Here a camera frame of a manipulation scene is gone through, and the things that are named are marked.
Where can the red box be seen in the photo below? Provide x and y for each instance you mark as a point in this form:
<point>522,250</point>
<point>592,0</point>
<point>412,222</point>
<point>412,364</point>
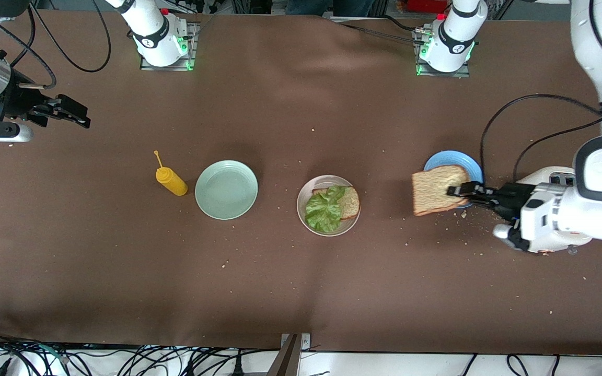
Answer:
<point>426,5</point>

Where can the beige plate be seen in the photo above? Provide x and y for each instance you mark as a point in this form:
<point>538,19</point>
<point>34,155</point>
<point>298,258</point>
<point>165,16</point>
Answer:
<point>303,222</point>

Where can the green lettuce leaf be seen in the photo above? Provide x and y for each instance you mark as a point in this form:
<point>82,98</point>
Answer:
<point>324,211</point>

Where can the silver metal bracket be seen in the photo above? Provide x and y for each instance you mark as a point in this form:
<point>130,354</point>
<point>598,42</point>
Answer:
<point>305,340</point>

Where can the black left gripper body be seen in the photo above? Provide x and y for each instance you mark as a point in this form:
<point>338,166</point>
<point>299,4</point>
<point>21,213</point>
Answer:
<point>510,199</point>

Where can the brown tablecloth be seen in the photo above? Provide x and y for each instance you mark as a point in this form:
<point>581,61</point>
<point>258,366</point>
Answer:
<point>301,292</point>

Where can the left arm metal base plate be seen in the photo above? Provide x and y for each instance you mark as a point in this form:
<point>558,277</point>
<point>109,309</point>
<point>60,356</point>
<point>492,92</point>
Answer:
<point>439,74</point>

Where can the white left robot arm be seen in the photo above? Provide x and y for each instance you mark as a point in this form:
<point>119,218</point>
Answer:
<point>593,219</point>

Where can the blue plate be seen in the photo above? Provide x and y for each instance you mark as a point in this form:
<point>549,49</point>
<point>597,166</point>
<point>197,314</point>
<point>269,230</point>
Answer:
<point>452,157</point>

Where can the grey metal bar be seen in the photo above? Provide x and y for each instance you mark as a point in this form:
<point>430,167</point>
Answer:
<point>285,360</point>

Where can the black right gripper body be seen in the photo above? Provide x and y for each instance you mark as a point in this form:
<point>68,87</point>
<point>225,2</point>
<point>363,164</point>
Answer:
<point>19,99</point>

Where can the yellow mustard squeeze bottle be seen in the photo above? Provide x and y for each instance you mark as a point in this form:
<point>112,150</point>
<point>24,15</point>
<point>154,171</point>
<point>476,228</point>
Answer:
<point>173,180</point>

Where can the mint green plate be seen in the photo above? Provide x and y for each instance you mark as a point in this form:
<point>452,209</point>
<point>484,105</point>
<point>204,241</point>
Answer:
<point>226,189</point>

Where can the brown bread slice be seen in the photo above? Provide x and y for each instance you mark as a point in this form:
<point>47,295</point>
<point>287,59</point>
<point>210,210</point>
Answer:
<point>352,203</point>
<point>431,190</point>

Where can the white toaster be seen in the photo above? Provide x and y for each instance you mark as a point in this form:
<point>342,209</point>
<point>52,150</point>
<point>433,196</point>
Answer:
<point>546,175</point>

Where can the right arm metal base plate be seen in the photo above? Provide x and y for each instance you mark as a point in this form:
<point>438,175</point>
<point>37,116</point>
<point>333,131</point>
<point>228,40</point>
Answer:
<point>194,42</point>

